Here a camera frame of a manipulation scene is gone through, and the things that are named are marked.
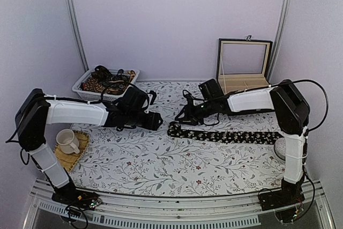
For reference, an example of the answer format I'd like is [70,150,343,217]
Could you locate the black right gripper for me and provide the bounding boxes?
[175,99,215,125]

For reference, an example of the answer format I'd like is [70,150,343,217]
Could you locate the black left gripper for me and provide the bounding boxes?
[126,110,163,130]

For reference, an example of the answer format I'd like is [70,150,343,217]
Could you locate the black floral tie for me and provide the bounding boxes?
[167,122,284,145]

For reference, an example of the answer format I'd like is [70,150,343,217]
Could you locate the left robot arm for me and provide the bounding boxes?
[14,87,163,208]

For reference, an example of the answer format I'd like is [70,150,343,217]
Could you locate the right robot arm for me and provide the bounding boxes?
[167,79,310,209]

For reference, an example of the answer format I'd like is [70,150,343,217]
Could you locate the brown patterned ties pile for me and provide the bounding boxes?
[79,65,136,95]

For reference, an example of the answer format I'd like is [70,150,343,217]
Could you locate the white plastic basket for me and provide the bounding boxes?
[72,65,140,101]

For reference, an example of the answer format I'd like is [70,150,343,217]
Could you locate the black compartment storage box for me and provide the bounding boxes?
[215,38,274,113]

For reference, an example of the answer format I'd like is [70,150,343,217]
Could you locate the white ceramic mug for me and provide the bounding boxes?
[56,129,80,154]

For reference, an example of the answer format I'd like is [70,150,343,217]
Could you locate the woven bamboo tray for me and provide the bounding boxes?
[54,129,90,172]

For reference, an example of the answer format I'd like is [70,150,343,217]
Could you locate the patterned round bowl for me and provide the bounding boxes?
[274,138,286,161]

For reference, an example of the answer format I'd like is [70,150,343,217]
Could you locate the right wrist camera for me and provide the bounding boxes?
[182,90,193,106]

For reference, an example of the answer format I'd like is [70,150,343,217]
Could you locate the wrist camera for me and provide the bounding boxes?
[182,90,193,106]
[143,90,157,111]

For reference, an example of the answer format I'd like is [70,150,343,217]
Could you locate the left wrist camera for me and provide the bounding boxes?
[143,90,157,111]

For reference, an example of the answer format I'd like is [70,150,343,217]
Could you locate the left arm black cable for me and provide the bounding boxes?
[5,86,126,165]

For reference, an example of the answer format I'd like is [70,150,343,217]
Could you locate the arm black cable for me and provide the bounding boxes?
[5,86,126,165]
[270,79,329,135]

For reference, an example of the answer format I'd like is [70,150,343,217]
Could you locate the aluminium front rail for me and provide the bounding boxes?
[23,179,336,228]

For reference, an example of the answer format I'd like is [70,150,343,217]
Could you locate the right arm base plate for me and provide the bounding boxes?
[258,188,305,211]

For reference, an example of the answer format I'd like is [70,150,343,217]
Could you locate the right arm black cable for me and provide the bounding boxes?
[270,79,329,135]

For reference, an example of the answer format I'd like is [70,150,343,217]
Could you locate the left metal frame post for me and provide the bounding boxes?
[65,0,89,72]

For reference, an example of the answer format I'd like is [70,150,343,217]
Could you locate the metal frame post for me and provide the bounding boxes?
[65,0,89,72]
[266,0,290,81]

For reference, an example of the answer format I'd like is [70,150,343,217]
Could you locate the right metal frame post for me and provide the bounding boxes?
[266,0,290,81]

